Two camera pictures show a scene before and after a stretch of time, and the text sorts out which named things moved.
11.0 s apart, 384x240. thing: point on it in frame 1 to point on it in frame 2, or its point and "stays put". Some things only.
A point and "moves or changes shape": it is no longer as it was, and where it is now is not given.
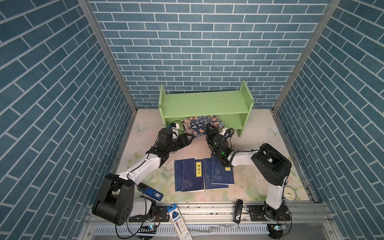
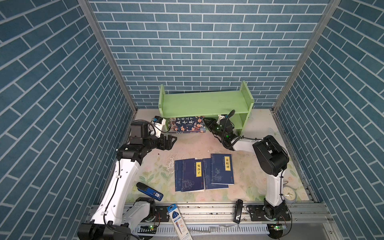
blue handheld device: (150, 191) stays put
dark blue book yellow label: (192, 175) stays put
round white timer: (289, 193) stays put
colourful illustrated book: (196, 125) moves or changes shape
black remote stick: (238, 209) stays put
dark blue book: (207, 174) stays put
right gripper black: (212, 133) to (211, 124)
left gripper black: (185, 139) to (168, 145)
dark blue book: (220, 174) stays put
